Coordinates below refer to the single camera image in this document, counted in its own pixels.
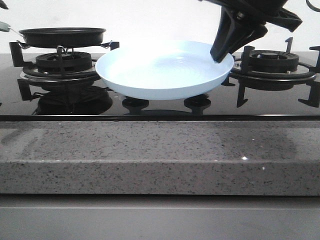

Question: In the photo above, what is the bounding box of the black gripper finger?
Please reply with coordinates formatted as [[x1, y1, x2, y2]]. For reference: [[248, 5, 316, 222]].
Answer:
[[215, 23, 268, 63], [210, 6, 244, 60]]

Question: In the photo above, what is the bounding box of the light blue plate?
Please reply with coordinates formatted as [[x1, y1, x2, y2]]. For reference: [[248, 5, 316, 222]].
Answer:
[[95, 40, 234, 100]]

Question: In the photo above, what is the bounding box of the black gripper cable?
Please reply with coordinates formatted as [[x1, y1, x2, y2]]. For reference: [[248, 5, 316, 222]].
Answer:
[[305, 0, 320, 12]]

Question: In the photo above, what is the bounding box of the black frying pan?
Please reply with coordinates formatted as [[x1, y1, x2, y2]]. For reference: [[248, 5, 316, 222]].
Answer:
[[0, 20, 107, 49]]

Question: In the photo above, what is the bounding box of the left gas burner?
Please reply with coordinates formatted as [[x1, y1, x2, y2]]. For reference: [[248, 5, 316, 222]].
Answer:
[[22, 51, 98, 79]]

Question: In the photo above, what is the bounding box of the grey cabinet drawer front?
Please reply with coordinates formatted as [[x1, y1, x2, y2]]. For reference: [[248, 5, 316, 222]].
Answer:
[[0, 194, 320, 240]]

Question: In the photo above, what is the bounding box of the left black pan support grate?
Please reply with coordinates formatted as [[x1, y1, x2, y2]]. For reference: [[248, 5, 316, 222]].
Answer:
[[9, 41, 111, 105]]

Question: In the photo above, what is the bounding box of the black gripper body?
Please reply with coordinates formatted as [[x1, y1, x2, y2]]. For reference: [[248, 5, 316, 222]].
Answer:
[[211, 0, 303, 32]]

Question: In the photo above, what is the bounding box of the gas burner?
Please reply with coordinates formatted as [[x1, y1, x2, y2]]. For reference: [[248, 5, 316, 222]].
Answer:
[[22, 51, 98, 79], [230, 49, 320, 82]]

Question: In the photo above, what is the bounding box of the right silver stove knob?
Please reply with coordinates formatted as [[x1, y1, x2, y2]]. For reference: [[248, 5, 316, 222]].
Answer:
[[200, 93, 209, 99]]

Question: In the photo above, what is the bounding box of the wire pan reducer ring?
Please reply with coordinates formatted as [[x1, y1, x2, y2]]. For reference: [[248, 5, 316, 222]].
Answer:
[[16, 39, 113, 56]]

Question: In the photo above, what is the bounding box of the right gas burner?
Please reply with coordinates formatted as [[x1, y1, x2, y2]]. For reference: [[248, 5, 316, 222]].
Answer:
[[230, 49, 320, 82]]

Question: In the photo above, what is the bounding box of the black glass cooktop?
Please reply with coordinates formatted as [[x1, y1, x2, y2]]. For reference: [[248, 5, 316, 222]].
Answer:
[[0, 53, 320, 122]]

